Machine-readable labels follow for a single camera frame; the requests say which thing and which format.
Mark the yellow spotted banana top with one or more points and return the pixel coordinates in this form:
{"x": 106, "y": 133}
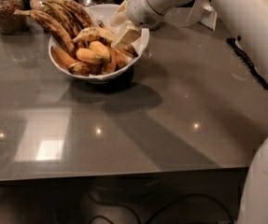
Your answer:
{"x": 92, "y": 32}

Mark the dark spotted banana middle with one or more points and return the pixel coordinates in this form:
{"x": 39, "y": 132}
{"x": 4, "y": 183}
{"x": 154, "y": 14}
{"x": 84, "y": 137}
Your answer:
{"x": 65, "y": 17}

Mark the black rubber mat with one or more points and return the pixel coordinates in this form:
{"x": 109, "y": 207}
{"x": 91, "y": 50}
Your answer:
{"x": 247, "y": 62}

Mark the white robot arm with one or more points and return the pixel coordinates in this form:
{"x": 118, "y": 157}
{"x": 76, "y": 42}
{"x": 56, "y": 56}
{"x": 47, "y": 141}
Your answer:
{"x": 247, "y": 20}

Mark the brown spotted banana bottom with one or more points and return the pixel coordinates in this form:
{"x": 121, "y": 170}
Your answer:
{"x": 84, "y": 69}

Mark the small orange banana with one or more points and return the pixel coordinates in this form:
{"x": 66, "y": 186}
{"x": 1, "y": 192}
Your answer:
{"x": 88, "y": 56}
{"x": 100, "y": 49}

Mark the white folded card stand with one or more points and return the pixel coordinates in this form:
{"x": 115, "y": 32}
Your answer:
{"x": 202, "y": 12}

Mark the dark spotted banana back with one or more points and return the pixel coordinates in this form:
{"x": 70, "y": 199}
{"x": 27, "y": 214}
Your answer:
{"x": 80, "y": 14}

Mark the dark spotted banana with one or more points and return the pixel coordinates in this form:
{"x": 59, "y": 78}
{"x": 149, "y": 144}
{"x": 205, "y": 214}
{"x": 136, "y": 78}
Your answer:
{"x": 80, "y": 14}
{"x": 65, "y": 17}

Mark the long spotted banana left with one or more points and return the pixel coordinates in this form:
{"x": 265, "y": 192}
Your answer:
{"x": 52, "y": 26}

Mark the small orange banana centre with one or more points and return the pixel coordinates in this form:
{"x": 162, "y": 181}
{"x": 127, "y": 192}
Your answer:
{"x": 88, "y": 56}

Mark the orange banana right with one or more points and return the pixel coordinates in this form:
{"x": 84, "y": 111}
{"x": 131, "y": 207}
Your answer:
{"x": 121, "y": 59}

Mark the small orange banana upper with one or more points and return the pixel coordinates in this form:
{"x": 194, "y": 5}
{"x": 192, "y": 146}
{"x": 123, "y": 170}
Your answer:
{"x": 100, "y": 49}

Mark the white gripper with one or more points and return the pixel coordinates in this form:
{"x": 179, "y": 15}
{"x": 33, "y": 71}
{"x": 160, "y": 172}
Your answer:
{"x": 142, "y": 9}

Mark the orange banana left edge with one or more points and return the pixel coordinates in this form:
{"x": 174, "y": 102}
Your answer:
{"x": 63, "y": 59}

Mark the white ceramic bowl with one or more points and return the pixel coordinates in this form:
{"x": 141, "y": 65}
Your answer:
{"x": 109, "y": 70}

